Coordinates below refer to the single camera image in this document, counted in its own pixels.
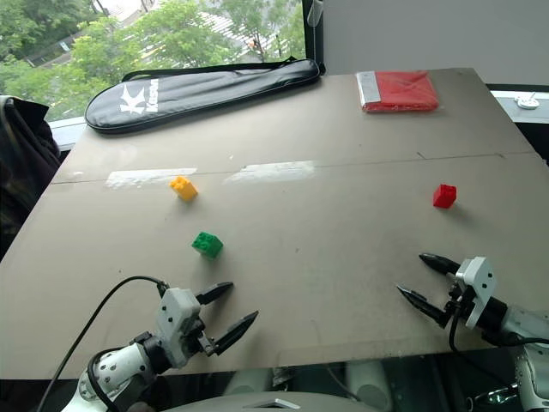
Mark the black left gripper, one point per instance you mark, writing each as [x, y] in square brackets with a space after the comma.
[202, 339]

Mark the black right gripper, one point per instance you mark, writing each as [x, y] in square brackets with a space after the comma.
[460, 298]

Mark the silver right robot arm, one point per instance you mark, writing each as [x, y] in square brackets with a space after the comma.
[514, 339]

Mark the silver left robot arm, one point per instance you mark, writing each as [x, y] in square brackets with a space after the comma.
[118, 370]

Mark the green toy brick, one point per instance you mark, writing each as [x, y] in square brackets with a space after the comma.
[207, 244]

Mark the red toy brick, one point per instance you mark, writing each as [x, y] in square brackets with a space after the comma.
[444, 196]

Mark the grey rounded robot body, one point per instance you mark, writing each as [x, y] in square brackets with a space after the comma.
[261, 401]

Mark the yellow toy brick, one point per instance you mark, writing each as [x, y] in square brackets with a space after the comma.
[184, 189]

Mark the red packaged cloth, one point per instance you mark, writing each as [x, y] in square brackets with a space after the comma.
[399, 91]

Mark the small white round object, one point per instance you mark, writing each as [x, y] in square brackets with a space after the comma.
[526, 102]

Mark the black racket bag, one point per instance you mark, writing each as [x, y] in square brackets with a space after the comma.
[201, 96]

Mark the dark jacket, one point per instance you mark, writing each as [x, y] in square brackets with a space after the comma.
[23, 171]

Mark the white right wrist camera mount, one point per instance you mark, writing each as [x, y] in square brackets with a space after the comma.
[476, 292]

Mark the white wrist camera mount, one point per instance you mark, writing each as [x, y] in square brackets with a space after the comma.
[173, 315]
[476, 292]

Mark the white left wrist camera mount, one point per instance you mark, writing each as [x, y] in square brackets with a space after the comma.
[173, 315]

